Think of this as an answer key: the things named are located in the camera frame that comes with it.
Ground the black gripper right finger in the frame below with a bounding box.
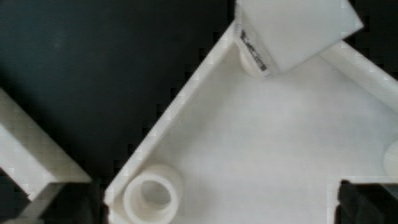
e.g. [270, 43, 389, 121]
[334, 180, 398, 224]

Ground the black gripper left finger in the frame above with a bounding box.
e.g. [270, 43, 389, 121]
[19, 182, 103, 224]

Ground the white square tabletop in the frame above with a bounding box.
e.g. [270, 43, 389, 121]
[103, 21, 398, 224]

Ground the white U-shaped obstacle fence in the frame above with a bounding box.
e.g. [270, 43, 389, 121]
[0, 88, 90, 200]

